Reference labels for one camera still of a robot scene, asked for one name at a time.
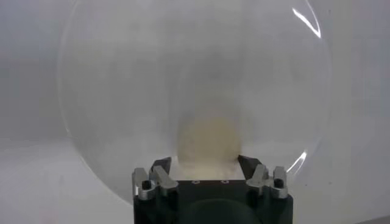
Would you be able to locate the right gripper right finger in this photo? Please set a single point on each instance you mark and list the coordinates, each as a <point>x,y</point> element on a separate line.
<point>259,178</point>

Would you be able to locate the white steamed baozi bun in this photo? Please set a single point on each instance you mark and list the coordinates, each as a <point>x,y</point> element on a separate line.
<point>208,143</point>

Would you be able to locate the white round plate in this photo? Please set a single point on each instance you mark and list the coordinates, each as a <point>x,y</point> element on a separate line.
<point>122,76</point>

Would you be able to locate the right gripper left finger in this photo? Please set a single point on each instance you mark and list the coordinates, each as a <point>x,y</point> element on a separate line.
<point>161,179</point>

